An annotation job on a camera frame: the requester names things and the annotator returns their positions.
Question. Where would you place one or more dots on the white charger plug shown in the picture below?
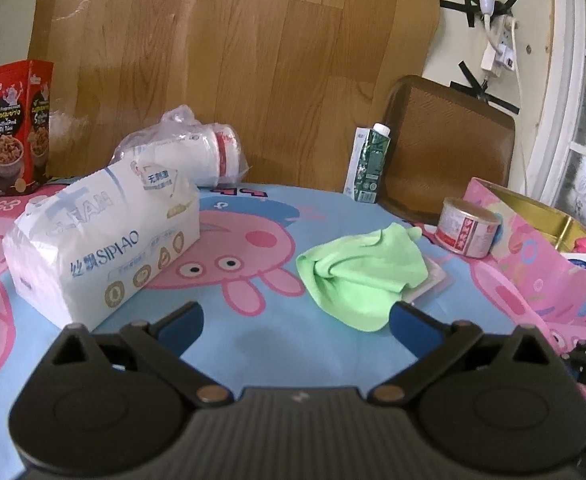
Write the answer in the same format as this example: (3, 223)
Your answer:
(497, 60)

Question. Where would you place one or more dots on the pink gift box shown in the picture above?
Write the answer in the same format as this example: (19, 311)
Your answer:
(523, 260)

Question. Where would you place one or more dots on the small white tissue packet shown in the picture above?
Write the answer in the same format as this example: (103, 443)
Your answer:
(583, 264)

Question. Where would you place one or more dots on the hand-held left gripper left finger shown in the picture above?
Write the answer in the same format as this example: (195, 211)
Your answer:
(180, 327)

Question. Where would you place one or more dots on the printed cartoon tablecloth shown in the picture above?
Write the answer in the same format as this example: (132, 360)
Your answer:
(273, 340)

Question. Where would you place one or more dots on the plastic bag of paper cups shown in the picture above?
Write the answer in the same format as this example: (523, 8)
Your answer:
(183, 155)

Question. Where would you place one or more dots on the green drink carton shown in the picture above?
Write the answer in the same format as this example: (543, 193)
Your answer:
(368, 165)

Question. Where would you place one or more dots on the white window frame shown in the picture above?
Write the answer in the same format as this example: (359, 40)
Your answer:
(560, 60)

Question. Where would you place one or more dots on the white power strip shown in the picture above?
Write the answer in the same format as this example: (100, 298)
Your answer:
(507, 32)

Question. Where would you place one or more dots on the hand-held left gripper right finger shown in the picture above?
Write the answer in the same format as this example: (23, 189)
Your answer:
(413, 327)

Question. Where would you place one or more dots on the green cloth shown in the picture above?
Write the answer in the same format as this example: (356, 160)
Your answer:
(358, 280)

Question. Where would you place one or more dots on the wooden board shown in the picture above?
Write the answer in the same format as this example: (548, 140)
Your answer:
(248, 60)

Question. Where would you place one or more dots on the white red tin can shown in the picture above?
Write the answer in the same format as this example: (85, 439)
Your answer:
(465, 230)

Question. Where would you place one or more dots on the large white tissue pack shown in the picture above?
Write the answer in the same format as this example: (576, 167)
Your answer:
(98, 240)

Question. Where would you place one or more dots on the red snack box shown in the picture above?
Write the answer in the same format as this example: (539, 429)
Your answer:
(20, 125)

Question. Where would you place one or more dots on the white flat packet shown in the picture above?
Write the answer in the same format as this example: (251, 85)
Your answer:
(435, 280)

